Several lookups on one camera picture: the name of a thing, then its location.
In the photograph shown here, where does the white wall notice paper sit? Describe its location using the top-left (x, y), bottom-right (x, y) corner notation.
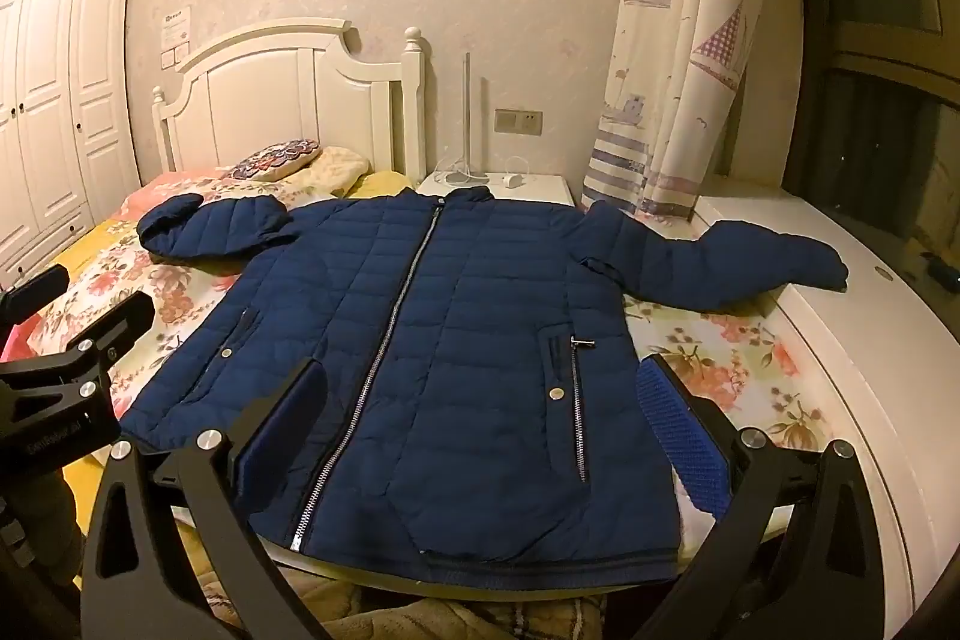
top-left (160, 6), bottom-right (194, 72)

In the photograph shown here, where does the embroidered floral pillow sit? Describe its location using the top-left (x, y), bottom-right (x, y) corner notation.
top-left (229, 137), bottom-right (323, 182)

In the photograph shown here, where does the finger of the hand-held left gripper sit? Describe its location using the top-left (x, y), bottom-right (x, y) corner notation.
top-left (66, 290), bottom-right (156, 357)
top-left (0, 263), bottom-right (71, 320)

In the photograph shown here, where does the cream floral pillow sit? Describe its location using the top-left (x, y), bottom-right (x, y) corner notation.
top-left (281, 147), bottom-right (373, 200)

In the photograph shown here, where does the floral bed sheet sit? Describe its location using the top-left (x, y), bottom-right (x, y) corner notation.
top-left (0, 156), bottom-right (835, 581)

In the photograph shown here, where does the plaid cloth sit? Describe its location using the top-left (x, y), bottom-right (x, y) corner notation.
top-left (409, 591), bottom-right (608, 640)

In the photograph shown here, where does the sailboat print curtain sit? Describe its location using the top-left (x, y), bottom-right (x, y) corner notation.
top-left (583, 0), bottom-right (776, 226)

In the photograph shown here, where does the beige wall socket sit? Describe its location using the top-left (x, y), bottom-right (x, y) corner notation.
top-left (493, 108), bottom-right (545, 136)

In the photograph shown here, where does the navy blue puffer jacket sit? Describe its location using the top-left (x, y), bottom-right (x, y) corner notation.
top-left (137, 186), bottom-right (850, 607)

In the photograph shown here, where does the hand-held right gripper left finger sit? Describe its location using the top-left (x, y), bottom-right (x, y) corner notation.
top-left (79, 356), bottom-right (335, 640)

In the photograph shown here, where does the white wardrobe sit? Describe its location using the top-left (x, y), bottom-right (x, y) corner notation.
top-left (0, 0), bottom-right (143, 290)

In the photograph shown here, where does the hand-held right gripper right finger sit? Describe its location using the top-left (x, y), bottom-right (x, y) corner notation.
top-left (634, 352), bottom-right (887, 640)

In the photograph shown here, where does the dark window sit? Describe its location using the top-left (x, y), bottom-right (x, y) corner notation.
top-left (776, 0), bottom-right (960, 341)

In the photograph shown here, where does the white nightstand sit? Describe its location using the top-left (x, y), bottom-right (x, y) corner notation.
top-left (416, 171), bottom-right (575, 211)

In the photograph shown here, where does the white wooden headboard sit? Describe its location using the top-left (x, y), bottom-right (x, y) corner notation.
top-left (150, 17), bottom-right (428, 191)

